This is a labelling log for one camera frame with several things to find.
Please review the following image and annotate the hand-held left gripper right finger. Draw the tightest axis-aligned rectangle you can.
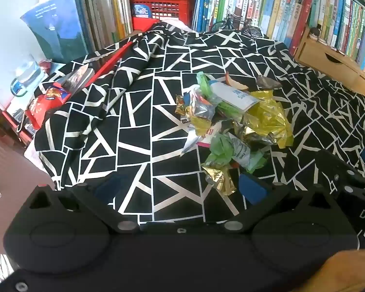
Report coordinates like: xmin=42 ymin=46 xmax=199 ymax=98
xmin=221 ymin=173 xmax=338 ymax=234

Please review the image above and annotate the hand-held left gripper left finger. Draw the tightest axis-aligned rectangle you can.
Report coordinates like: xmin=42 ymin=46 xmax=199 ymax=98
xmin=29 ymin=179 xmax=139 ymax=234

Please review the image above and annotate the pile of snack wrappers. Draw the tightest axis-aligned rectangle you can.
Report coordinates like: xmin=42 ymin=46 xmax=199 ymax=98
xmin=175 ymin=71 xmax=294 ymax=195

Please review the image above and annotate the yellow foil wrapper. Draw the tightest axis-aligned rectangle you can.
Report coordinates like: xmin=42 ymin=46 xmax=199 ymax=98
xmin=245 ymin=90 xmax=294 ymax=148

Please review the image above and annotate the brown wrapper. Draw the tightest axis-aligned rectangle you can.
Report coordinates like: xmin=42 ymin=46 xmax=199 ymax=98
xmin=255 ymin=75 xmax=283 ymax=90

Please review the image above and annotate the person's right forearm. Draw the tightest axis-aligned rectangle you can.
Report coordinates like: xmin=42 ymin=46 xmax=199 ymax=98
xmin=304 ymin=248 xmax=365 ymax=292

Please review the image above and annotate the row of tall thin books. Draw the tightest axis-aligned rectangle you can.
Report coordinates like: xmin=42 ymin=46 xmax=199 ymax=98
xmin=76 ymin=0 xmax=133 ymax=52

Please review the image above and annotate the row of colourful upright books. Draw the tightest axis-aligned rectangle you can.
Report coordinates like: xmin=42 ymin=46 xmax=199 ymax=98
xmin=193 ymin=0 xmax=314 ymax=41

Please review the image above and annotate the black white geometric cloth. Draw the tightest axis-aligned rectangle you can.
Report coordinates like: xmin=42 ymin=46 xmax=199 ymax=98
xmin=33 ymin=21 xmax=365 ymax=222

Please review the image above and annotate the white labelled packet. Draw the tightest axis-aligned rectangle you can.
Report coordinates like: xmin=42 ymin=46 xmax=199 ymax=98
xmin=210 ymin=81 xmax=259 ymax=110

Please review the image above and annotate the pink ribbed suitcase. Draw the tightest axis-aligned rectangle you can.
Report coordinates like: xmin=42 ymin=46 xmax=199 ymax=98
xmin=0 ymin=119 xmax=54 ymax=259

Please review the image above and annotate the red snack box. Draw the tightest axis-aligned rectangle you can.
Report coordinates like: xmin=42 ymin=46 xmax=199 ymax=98
xmin=26 ymin=81 xmax=72 ymax=130

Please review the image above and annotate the wooden desk organizer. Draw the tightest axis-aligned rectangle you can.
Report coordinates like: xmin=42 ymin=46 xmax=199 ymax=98
xmin=293 ymin=24 xmax=365 ymax=98

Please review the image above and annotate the glossy magazine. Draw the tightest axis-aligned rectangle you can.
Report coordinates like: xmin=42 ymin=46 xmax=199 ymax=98
xmin=59 ymin=64 xmax=95 ymax=93

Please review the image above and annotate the red thin folder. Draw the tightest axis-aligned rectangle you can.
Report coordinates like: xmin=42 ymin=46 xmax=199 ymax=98
xmin=85 ymin=41 xmax=134 ymax=82

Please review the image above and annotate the clear plastic water bottle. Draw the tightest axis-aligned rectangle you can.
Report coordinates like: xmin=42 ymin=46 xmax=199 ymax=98
xmin=10 ymin=53 xmax=47 ymax=96

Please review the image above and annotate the large blue book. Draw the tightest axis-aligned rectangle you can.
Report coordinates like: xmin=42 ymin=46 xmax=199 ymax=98
xmin=21 ymin=0 xmax=89 ymax=64

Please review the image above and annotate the black model bicycle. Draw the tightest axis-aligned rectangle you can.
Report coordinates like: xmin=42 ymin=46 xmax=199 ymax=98
xmin=211 ymin=8 xmax=262 ymax=41

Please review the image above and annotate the pink cloth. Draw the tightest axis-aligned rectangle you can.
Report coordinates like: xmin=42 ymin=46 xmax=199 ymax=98
xmin=163 ymin=18 xmax=195 ymax=32

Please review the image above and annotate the red plastic crate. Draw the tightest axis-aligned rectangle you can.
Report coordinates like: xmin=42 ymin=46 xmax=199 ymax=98
xmin=130 ymin=0 xmax=197 ymax=32

